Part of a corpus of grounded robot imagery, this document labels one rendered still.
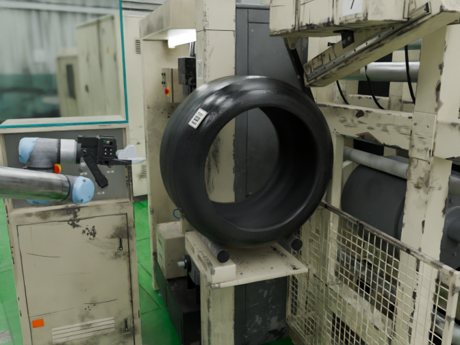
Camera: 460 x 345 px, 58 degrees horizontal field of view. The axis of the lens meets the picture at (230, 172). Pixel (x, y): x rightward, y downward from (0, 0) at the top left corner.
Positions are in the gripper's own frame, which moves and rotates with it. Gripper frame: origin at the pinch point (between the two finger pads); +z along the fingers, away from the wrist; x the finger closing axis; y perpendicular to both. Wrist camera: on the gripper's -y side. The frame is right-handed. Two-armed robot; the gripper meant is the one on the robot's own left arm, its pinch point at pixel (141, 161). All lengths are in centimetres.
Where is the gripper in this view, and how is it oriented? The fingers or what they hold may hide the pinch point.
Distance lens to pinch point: 138.4
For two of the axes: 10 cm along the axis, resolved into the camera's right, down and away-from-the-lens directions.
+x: -3.5, -2.3, 9.1
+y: 1.1, -9.7, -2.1
